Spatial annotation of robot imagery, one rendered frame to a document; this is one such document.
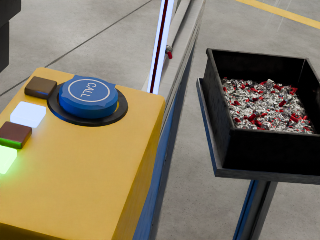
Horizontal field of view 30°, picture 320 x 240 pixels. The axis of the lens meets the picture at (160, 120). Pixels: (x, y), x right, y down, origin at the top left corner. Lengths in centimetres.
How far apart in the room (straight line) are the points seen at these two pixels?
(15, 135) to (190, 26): 70
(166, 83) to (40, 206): 55
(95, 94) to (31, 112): 5
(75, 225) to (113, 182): 4
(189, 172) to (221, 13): 140
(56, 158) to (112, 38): 247
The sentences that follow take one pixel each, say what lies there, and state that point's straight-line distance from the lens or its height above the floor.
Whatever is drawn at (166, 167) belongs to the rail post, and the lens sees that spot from 141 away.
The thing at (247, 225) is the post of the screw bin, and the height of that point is 69.
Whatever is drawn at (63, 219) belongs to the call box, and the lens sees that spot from 33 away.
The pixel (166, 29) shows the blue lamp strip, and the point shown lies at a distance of 64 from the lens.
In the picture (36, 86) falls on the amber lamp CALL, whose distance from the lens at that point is 42.
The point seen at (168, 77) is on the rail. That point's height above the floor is 86.
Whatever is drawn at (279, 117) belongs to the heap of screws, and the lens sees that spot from 88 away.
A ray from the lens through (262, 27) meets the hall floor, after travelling 324.
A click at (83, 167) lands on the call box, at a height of 107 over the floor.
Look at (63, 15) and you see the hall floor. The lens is 300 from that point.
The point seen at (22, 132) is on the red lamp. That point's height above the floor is 108.
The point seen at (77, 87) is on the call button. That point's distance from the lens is 41.
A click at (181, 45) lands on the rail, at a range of 97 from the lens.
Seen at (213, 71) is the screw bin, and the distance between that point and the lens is 88.
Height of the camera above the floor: 130
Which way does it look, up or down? 34 degrees down
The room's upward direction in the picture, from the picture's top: 10 degrees clockwise
